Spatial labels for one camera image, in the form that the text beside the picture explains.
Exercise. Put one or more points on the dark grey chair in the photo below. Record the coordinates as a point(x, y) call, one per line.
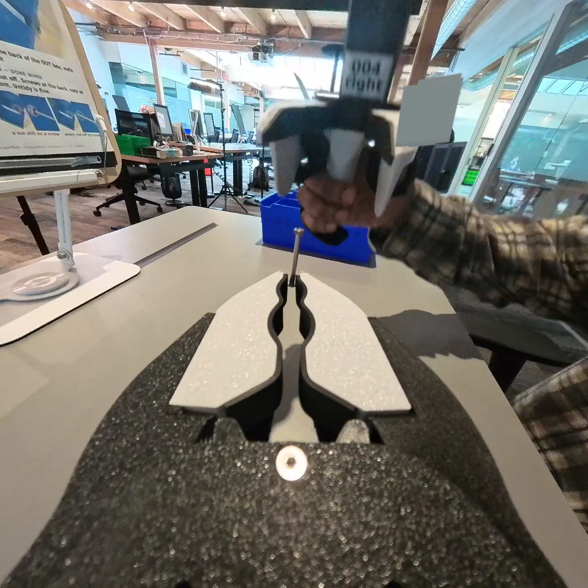
point(528, 330)

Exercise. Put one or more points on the blue plastic bin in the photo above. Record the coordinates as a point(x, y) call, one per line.
point(285, 220)

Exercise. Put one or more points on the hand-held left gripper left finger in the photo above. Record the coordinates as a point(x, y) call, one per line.
point(229, 358)

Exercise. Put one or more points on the monitor with white screen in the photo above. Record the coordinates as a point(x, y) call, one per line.
point(163, 118)

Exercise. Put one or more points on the dark monitor on stand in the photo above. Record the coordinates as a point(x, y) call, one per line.
point(443, 165)

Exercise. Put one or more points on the person's right hand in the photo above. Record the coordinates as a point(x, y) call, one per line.
point(330, 204)

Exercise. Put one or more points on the wooden top desk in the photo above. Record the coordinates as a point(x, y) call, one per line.
point(229, 148)
point(138, 158)

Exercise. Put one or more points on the black tripod leg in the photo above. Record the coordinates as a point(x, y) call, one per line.
point(32, 225)

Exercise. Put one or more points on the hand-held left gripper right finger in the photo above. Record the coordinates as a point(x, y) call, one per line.
point(349, 363)

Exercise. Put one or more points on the black computer monitor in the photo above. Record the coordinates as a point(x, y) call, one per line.
point(133, 121)

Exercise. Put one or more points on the silver bolt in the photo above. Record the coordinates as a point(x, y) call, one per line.
point(295, 257)

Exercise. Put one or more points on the black light stand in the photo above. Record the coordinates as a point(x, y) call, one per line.
point(223, 151)

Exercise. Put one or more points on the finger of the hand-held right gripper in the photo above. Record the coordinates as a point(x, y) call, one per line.
point(344, 154)
point(287, 160)

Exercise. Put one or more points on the small teal box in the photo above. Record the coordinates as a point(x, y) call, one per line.
point(167, 152)

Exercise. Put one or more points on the green plastic crates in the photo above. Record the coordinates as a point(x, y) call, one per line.
point(133, 146)

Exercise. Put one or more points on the printed instruction board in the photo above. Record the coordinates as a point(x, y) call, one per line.
point(46, 69)

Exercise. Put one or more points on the person's right forearm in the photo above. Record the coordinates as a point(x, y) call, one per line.
point(482, 252)

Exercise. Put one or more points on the black backpack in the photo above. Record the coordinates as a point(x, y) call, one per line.
point(260, 178)

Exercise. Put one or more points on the green lit screen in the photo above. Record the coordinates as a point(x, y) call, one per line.
point(469, 177)

